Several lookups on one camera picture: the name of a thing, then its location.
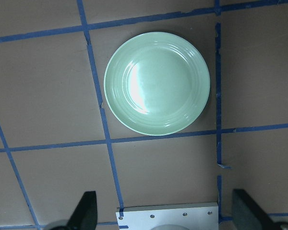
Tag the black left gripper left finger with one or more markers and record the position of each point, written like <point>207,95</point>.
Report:
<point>84,216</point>

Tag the green plate near camera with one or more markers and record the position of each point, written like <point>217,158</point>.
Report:
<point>157,83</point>

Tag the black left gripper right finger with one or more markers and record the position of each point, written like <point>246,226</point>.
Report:
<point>248,215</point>

